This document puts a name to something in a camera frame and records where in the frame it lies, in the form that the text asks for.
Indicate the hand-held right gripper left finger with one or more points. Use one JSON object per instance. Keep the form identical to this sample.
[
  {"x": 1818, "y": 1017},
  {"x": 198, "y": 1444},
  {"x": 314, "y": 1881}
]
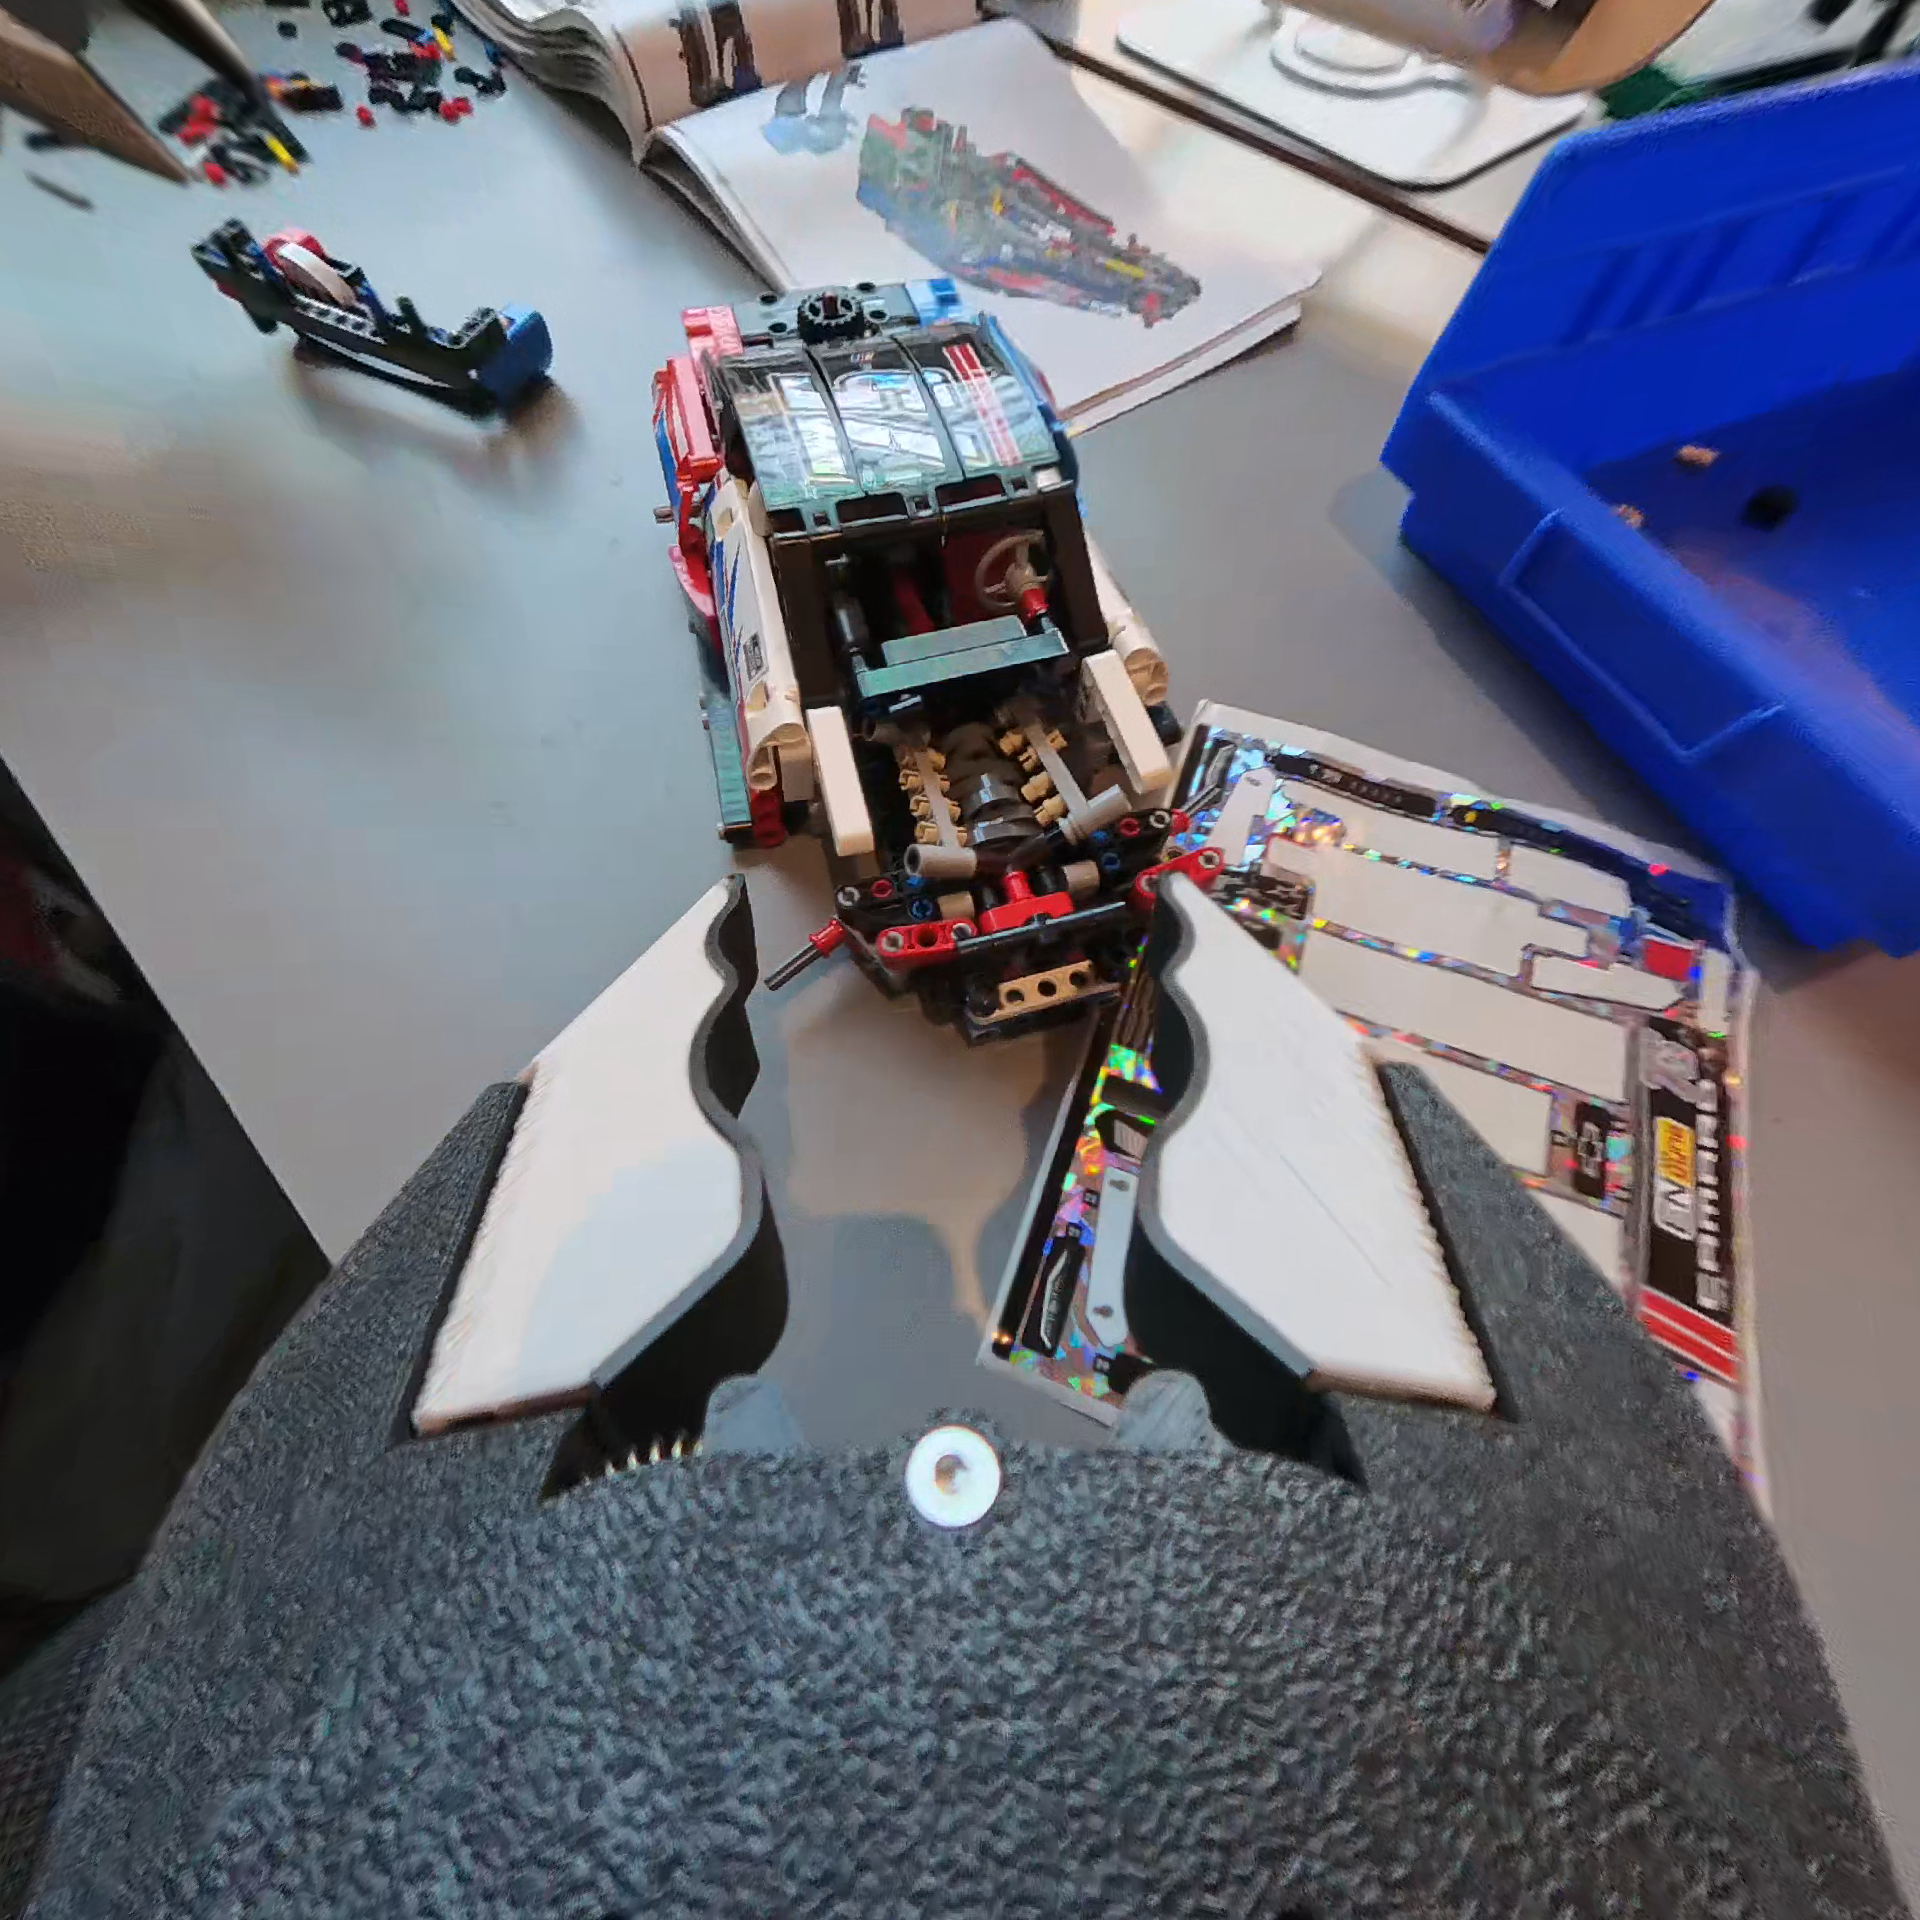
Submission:
[{"x": 603, "y": 1201}]

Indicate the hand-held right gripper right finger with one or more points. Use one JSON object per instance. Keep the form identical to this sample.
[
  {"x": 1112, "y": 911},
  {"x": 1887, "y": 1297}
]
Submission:
[{"x": 1309, "y": 1201}]

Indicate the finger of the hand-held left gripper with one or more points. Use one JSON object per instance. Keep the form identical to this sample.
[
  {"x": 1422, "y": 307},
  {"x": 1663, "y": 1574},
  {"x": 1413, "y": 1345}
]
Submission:
[
  {"x": 78, "y": 92},
  {"x": 189, "y": 31}
]

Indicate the pile of small brick pieces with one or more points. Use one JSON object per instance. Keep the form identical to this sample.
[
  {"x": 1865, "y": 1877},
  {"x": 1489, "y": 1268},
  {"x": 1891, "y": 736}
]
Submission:
[{"x": 314, "y": 78}]

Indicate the small toy brick assembly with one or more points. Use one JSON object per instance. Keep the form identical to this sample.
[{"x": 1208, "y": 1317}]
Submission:
[{"x": 378, "y": 325}]

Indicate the red black toy race car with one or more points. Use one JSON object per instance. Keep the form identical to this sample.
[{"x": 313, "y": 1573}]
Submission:
[{"x": 904, "y": 539}]

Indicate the grey desk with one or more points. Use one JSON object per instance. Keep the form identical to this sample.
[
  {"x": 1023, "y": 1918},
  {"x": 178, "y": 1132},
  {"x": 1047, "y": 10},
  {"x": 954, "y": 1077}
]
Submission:
[{"x": 361, "y": 661}]

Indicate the holographic sticker sheet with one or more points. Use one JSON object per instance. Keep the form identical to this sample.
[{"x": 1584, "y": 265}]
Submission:
[{"x": 1561, "y": 992}]

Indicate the person's black clothing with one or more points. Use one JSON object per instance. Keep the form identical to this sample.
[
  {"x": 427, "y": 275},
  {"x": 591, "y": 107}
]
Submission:
[{"x": 123, "y": 1263}]

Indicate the blue storage bin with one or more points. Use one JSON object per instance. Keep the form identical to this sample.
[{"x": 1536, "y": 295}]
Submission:
[{"x": 1712, "y": 510}]

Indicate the open instruction booklet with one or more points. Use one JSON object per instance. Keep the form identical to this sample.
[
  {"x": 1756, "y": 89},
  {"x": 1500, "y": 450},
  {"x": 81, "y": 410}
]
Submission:
[{"x": 991, "y": 209}]

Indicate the white stand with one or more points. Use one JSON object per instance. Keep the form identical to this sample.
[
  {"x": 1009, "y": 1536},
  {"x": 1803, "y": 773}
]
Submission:
[{"x": 1350, "y": 78}]

